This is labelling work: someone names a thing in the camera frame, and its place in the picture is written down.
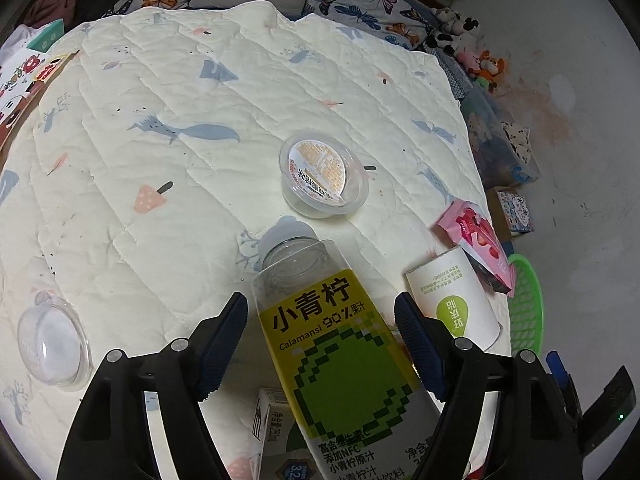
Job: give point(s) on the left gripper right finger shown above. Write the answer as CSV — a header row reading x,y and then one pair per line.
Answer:
x,y
529,433

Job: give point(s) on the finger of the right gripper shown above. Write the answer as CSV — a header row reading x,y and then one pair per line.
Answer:
x,y
565,384

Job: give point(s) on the clear round plastic lid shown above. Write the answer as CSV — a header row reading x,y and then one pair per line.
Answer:
x,y
52,343

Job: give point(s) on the clear juice bottle yellow label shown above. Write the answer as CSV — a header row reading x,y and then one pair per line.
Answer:
x,y
355,396

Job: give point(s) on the white paper cup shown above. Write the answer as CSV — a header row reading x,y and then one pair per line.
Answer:
x,y
447,288

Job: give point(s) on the blue white milk carton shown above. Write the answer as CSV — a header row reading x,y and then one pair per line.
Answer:
x,y
277,447

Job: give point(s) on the pink snack wrapper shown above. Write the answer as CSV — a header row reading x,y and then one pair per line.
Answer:
x,y
466,226

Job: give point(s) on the green plastic waste basket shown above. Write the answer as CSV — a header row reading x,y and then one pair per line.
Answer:
x,y
526,307

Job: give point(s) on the cardboard box with cards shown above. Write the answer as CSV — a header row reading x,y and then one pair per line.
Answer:
x,y
509,213

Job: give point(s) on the clear plastic storage bin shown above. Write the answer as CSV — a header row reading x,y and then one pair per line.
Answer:
x,y
501,146

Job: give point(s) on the small jelly cup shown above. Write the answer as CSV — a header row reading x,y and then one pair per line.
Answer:
x,y
321,177

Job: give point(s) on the orange fox plush toy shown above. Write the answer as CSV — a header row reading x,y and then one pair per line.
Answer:
x,y
489,70

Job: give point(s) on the pink plush toy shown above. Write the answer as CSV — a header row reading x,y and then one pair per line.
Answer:
x,y
469,60

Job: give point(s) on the colourful picture book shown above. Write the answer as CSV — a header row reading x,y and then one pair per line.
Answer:
x,y
28,81

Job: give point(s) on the cow plush toy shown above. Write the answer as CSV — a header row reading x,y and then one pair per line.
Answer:
x,y
454,34

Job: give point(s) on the green tissue box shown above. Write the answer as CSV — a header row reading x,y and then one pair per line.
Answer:
x,y
47,36

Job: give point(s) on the right butterfly pillow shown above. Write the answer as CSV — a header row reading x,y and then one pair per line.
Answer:
x,y
397,22

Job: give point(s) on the dark clothes pile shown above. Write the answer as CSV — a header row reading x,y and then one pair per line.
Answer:
x,y
71,12

